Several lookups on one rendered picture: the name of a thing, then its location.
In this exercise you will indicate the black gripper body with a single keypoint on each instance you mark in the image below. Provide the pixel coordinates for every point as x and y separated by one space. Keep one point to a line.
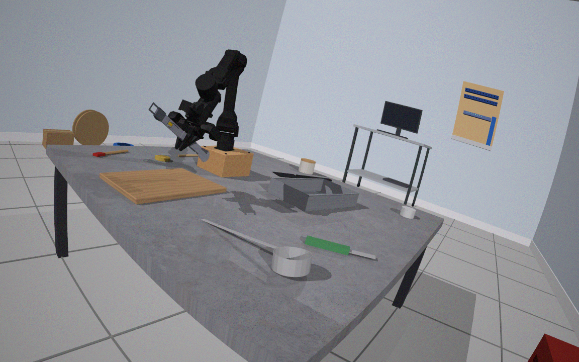
202 126

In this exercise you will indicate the grey saucepan with long handle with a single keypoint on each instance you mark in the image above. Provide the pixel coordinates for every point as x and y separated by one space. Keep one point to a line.
287 261

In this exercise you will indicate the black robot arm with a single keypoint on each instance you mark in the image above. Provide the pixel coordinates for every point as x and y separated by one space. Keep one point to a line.
224 75

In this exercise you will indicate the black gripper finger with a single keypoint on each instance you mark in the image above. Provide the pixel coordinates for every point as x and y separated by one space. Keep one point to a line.
192 136
178 141

